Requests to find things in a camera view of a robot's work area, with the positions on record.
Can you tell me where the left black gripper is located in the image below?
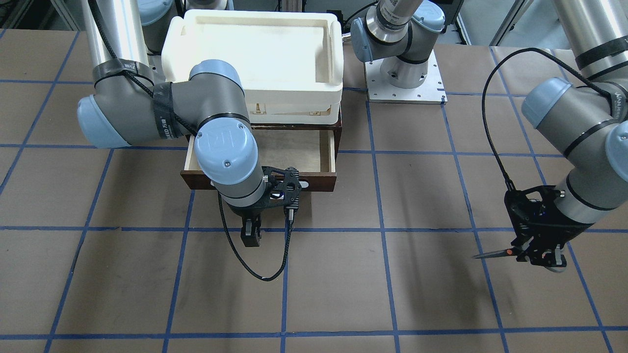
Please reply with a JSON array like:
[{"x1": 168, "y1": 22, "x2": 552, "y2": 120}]
[{"x1": 514, "y1": 218, "x2": 592, "y2": 268}]

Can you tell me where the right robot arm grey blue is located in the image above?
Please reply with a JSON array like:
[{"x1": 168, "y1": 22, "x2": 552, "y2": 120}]
[{"x1": 77, "y1": 0, "x2": 270, "y2": 247}]

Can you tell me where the wooden drawer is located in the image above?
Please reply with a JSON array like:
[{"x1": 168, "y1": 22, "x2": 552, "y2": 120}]
[{"x1": 180, "y1": 128, "x2": 338, "y2": 193}]

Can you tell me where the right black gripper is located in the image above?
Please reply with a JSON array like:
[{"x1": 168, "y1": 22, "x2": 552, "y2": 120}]
[{"x1": 229, "y1": 201, "x2": 275, "y2": 247}]

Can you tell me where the white plastic tray box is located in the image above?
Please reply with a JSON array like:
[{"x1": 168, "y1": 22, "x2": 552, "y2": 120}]
[{"x1": 161, "y1": 9, "x2": 343, "y2": 125}]

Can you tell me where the dark brown drawer cabinet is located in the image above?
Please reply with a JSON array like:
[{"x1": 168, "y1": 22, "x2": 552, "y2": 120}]
[{"x1": 251, "y1": 110, "x2": 342, "y2": 153}]

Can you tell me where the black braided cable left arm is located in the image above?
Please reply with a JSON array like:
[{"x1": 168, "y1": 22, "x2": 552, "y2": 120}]
[{"x1": 482, "y1": 48, "x2": 619, "y2": 194}]

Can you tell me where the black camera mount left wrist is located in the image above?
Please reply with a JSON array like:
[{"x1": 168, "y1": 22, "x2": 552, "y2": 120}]
[{"x1": 504, "y1": 185, "x2": 558, "y2": 238}]

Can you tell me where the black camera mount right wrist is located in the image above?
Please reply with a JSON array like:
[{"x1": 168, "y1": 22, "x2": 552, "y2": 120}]
[{"x1": 261, "y1": 167, "x2": 301, "y2": 223}]

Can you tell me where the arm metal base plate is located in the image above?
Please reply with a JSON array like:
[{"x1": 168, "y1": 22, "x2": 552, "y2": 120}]
[{"x1": 364, "y1": 51, "x2": 448, "y2": 104}]

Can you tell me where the black camera mount wrist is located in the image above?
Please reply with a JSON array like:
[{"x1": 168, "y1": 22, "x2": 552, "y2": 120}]
[
  {"x1": 504, "y1": 185, "x2": 558, "y2": 238},
  {"x1": 261, "y1": 167, "x2": 301, "y2": 223}
]

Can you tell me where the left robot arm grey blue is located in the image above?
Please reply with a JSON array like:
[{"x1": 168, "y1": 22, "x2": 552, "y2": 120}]
[{"x1": 343, "y1": 0, "x2": 628, "y2": 271}]

